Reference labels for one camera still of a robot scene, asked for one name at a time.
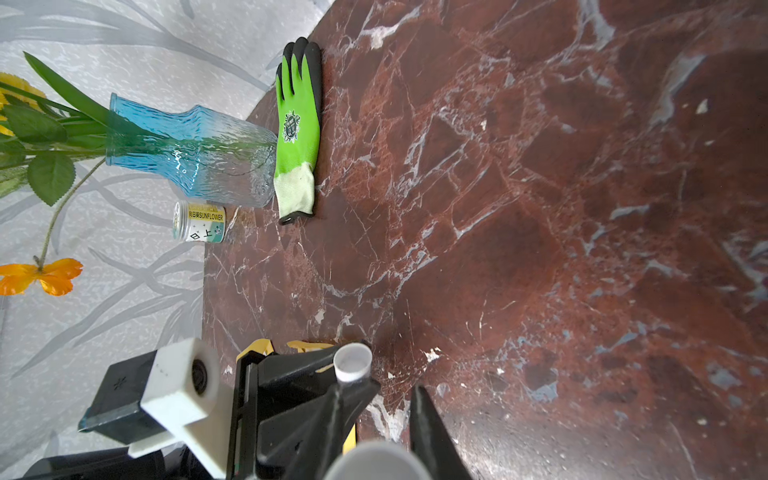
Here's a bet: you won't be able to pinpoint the white green glue stick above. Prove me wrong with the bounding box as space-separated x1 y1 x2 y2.
324 441 432 480

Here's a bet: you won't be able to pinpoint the tilted yellow envelope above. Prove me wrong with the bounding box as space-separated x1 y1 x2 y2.
236 338 333 360

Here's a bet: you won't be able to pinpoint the small printed tin can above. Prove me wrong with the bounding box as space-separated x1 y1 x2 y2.
172 201 227 243

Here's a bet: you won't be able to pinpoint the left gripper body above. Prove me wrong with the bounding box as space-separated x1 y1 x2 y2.
225 347 360 479

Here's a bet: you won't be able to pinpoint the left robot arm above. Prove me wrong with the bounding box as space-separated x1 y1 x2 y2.
28 338 380 479

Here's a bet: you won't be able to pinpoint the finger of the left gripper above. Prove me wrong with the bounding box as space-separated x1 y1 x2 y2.
256 378 381 479

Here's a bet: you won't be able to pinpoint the orange yellow artificial flowers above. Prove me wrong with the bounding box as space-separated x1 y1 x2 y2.
1 53 145 296

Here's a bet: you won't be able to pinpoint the green work glove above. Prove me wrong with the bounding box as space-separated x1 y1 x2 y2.
273 37 323 225

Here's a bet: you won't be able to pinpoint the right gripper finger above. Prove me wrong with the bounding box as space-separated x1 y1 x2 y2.
409 385 472 480

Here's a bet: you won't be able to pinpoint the blue glass vase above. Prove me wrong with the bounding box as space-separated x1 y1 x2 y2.
106 94 277 208

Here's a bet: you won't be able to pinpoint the white glue stick cap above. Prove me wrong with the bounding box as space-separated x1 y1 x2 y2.
333 343 373 384

